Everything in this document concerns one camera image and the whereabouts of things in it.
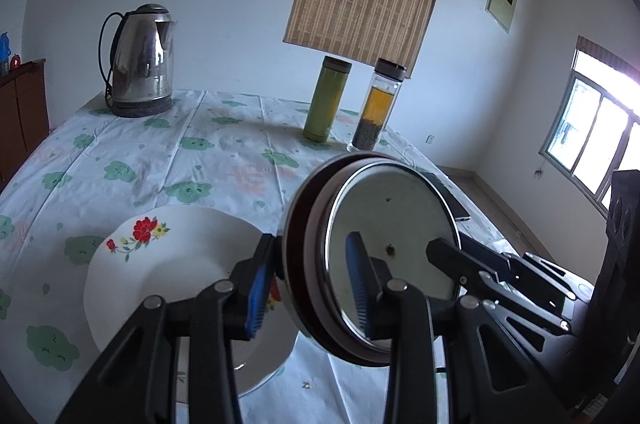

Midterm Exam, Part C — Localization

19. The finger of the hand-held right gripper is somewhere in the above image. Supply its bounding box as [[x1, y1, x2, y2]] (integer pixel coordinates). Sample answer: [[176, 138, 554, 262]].
[[426, 238, 573, 335], [521, 253, 596, 305]]

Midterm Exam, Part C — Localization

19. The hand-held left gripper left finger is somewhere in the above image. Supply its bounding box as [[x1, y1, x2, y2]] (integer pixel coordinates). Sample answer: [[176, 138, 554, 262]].
[[55, 233, 276, 424]]

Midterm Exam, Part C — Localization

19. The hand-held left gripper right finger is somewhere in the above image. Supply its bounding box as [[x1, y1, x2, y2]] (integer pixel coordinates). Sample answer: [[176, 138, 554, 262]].
[[345, 231, 568, 424]]

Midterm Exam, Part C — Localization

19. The stainless steel bowl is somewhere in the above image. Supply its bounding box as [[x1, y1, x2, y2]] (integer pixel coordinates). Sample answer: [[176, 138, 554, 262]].
[[281, 153, 463, 367]]

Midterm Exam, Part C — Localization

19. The white plate with red flowers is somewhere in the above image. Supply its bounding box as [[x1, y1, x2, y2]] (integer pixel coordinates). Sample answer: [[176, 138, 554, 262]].
[[83, 205, 297, 400]]

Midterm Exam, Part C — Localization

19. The black smartphone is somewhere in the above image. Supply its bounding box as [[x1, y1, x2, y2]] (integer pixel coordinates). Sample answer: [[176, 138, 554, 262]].
[[422, 171, 472, 222]]

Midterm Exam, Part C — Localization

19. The sliding glass window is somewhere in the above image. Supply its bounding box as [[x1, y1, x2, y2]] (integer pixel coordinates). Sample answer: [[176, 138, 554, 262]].
[[538, 35, 640, 217]]

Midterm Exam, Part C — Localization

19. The glass tea bottle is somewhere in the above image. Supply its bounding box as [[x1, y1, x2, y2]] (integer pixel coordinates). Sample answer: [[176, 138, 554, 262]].
[[346, 58, 407, 152]]

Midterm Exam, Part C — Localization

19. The green thermos bottle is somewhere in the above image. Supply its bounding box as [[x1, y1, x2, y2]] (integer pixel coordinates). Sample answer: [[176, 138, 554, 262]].
[[302, 55, 353, 143]]

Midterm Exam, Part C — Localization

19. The stainless steel electric kettle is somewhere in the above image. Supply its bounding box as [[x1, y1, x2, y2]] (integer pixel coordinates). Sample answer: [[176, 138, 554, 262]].
[[98, 4, 178, 119]]

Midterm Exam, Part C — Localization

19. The brown wooden sideboard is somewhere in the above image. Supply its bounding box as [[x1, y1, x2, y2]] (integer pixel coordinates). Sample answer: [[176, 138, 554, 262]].
[[0, 58, 51, 185]]

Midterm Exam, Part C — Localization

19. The pale green wall panel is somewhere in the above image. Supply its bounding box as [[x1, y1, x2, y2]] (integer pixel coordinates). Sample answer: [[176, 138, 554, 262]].
[[485, 0, 519, 35]]

